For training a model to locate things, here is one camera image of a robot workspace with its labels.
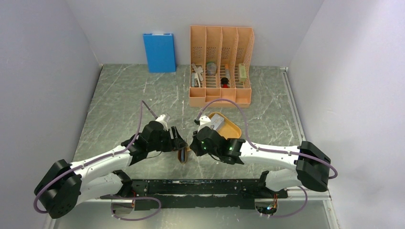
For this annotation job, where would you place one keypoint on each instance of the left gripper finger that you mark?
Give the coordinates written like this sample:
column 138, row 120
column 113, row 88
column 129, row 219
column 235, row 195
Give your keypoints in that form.
column 176, row 140
column 180, row 146

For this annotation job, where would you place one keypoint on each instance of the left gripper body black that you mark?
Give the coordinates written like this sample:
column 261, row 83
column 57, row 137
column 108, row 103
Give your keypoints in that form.
column 164, row 142

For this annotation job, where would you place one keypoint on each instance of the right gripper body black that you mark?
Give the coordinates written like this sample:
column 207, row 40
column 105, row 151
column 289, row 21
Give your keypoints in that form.
column 203, row 150

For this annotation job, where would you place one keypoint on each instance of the brown leather card holder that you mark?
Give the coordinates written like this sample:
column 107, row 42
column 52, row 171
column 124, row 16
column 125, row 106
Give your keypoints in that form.
column 183, row 155

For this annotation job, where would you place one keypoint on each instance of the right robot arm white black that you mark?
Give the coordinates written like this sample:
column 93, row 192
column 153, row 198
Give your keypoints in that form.
column 304, row 165

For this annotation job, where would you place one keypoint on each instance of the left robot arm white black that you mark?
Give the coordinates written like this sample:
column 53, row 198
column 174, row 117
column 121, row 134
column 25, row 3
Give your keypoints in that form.
column 67, row 185

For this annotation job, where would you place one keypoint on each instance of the credit cards stack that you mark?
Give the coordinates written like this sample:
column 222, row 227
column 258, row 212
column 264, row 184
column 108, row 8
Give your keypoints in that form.
column 217, row 122

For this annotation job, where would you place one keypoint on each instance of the yellow oval tray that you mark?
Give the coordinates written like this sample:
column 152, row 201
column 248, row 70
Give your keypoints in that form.
column 227, row 129

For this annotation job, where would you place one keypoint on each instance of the grey metal clips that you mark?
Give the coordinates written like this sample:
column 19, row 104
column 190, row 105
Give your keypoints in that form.
column 197, row 75

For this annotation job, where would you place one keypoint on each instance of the black red small object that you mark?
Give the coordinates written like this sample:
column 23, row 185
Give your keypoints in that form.
column 225, row 82

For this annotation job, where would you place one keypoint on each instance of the orange glue stick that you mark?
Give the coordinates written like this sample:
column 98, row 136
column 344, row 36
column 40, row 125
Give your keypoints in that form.
column 227, row 71

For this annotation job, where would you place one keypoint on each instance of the grey round tin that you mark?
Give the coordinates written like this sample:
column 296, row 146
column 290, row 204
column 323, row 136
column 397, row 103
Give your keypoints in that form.
column 211, row 68

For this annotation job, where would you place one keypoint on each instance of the green eraser block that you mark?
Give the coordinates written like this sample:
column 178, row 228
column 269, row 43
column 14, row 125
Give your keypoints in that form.
column 242, row 73

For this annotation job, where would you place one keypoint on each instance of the orange desk organizer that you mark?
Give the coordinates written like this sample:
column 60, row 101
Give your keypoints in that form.
column 222, row 45

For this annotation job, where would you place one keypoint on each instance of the blue box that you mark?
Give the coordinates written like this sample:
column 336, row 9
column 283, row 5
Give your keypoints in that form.
column 160, row 52

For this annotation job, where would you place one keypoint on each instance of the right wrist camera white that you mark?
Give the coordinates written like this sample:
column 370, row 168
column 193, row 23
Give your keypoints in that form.
column 204, row 121

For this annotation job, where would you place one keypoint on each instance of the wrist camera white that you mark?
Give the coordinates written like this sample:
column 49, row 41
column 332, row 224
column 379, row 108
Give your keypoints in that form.
column 163, row 118
column 204, row 121

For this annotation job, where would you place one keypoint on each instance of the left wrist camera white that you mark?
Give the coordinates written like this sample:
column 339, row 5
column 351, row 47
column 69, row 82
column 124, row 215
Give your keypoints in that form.
column 163, row 118

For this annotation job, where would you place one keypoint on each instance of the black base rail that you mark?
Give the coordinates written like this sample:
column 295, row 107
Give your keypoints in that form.
column 204, row 193

